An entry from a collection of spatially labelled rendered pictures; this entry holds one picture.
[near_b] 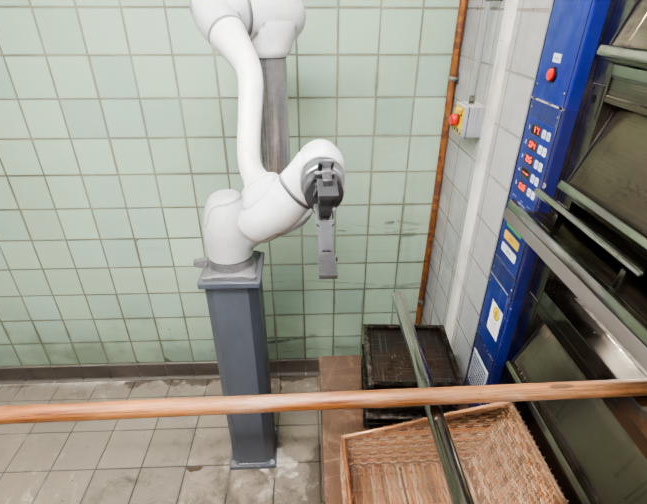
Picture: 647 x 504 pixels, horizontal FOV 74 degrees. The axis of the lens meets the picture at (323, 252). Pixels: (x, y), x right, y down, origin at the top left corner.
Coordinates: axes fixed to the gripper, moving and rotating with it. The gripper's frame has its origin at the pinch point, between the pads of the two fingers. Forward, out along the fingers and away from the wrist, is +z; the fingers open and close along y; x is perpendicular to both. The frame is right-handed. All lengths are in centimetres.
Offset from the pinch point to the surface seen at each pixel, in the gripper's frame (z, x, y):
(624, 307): 12.1, -40.9, 5.8
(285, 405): 7.7, 7.6, 28.7
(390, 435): -20, -19, 76
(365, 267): -117, -24, 80
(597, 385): 6, -48, 28
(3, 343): -117, 164, 122
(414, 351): -7.3, -18.3, 31.2
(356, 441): -20, -9, 77
